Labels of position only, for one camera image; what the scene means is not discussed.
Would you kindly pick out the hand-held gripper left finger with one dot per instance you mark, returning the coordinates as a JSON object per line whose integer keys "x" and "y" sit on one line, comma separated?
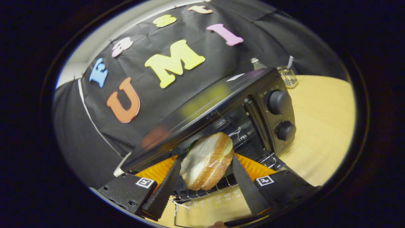
{"x": 163, "y": 193}

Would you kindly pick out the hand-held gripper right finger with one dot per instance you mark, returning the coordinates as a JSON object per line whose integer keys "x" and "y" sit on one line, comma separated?
{"x": 250, "y": 190}

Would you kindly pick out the plastic-wrapped sandwich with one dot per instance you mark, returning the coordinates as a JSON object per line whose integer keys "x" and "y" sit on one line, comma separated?
{"x": 202, "y": 158}

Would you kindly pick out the black toaster oven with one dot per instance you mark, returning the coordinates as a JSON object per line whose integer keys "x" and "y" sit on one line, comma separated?
{"x": 205, "y": 104}

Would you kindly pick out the white pop-up toaster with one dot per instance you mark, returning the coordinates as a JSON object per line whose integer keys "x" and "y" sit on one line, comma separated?
{"x": 121, "y": 167}

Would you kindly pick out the green label drink bottle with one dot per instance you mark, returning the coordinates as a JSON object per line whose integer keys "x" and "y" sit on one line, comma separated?
{"x": 257, "y": 65}

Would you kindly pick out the grey pen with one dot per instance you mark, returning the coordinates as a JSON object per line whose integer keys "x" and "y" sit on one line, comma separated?
{"x": 289, "y": 61}

